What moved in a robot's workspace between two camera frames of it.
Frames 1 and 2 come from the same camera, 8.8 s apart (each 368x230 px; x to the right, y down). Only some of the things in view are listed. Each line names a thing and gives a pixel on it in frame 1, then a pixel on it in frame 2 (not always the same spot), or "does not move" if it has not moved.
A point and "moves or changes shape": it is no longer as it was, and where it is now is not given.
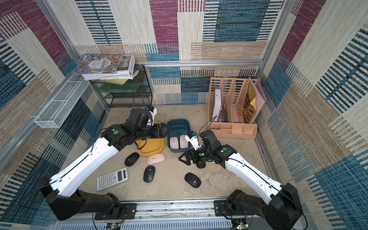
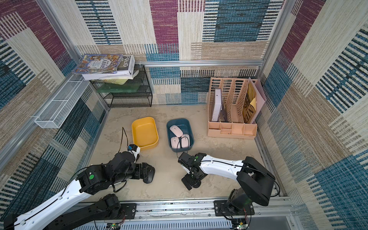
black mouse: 149,174 does not move
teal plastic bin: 178,129 does not move
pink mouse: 174,142 does not move
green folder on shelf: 106,87 does not move
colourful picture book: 93,63 does not move
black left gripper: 157,134 -> 139,175
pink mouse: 184,143 does not move
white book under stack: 120,75 does not move
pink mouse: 155,158 -> 176,131
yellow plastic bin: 149,146 moves or changes shape
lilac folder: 260,98 does not move
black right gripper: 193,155 -> 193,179
